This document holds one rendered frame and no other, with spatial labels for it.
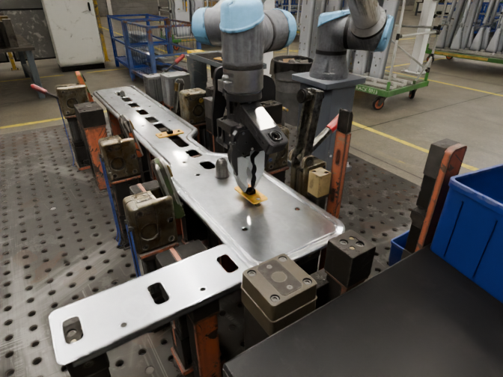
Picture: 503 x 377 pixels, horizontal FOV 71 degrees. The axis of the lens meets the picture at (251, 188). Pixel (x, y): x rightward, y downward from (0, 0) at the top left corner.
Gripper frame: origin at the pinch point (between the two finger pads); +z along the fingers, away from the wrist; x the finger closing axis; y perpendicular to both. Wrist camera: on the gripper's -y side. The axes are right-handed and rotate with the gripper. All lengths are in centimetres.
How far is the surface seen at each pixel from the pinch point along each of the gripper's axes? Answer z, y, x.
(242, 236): 3.1, -10.5, 8.8
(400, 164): 102, 112, -235
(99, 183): 27, 76, 20
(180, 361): 31.5, -7.8, 23.1
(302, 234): 3.2, -16.2, -1.1
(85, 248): 32, 45, 32
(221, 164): -1.1, 11.5, 0.8
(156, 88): 1, 102, -16
